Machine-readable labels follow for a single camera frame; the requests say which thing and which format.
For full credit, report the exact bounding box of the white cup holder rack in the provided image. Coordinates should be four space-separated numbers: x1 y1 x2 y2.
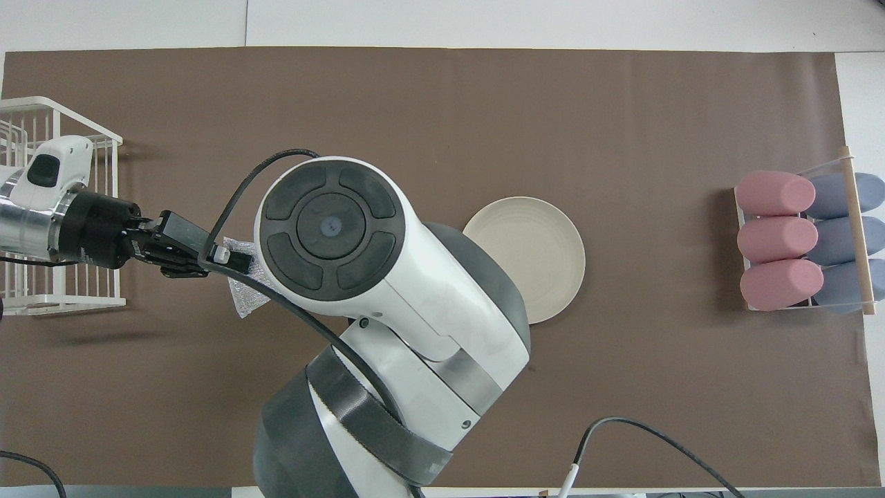
733 156 879 315

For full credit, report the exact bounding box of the blue cup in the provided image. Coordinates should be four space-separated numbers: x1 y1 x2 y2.
808 173 885 219
812 259 885 314
805 216 885 266

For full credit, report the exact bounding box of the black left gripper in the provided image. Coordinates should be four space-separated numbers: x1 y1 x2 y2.
66 190 253 279

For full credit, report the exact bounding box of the wooden rack bar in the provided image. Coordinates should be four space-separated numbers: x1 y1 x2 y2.
839 145 876 316

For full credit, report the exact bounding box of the silver mesh sponge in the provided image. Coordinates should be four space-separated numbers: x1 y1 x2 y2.
221 237 274 319

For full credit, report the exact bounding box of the pink cup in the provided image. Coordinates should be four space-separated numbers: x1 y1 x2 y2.
735 171 817 216
740 259 825 312
737 216 819 264

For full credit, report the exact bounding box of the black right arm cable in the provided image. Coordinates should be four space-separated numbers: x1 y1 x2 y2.
197 149 746 498

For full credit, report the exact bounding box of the round cream plate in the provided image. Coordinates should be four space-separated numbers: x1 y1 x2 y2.
462 197 586 324

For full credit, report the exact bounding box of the brown table mat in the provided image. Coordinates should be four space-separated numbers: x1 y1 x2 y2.
0 46 868 489

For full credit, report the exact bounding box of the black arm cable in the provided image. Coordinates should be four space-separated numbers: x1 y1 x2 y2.
197 149 746 498
0 255 77 498

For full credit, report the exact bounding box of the white wire dish rack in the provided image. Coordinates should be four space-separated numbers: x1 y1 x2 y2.
0 96 127 317

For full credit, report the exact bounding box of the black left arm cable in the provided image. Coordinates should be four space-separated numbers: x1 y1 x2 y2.
0 255 77 498

